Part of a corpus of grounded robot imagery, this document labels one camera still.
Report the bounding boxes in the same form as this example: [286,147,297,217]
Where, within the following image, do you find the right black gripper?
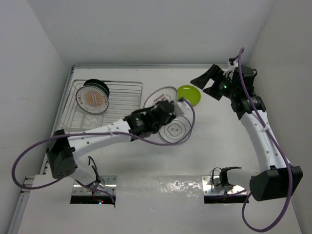
[190,64,237,100]

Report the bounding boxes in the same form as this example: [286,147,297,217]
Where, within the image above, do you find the white plate red characters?
[143,86,177,108]

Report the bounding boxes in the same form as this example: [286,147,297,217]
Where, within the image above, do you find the white plate teal cloud design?
[158,116,192,143]

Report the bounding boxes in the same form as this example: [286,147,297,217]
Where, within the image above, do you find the lime green plate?
[177,85,201,107]

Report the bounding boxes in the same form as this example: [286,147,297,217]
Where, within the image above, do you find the white plate orange sunburst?
[76,84,109,115]

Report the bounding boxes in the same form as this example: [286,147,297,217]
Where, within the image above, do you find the teal blue patterned plate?
[84,83,110,96]

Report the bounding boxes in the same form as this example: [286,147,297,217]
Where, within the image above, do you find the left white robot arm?
[46,98,192,186]

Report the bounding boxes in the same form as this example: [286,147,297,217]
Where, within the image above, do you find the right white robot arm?
[190,64,303,201]

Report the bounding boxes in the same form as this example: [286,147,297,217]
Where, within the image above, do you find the black plate white squiggle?
[84,79,109,89]

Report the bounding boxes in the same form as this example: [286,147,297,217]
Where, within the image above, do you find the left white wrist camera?
[174,100,192,116]

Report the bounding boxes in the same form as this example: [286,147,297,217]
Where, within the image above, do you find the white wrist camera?
[174,100,192,116]
[224,57,238,77]

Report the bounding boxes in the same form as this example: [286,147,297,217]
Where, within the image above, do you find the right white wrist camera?
[224,57,238,77]

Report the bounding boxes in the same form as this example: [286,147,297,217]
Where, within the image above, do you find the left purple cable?
[12,97,196,203]

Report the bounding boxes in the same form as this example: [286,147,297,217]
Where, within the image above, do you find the metal wire dish rack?
[56,79,143,133]

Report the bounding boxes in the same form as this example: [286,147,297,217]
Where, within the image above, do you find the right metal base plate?
[202,175,247,196]

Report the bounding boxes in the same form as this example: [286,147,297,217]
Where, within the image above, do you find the metal base plate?
[202,175,247,196]
[72,176,117,196]

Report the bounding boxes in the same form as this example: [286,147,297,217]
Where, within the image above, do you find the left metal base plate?
[72,176,117,196]

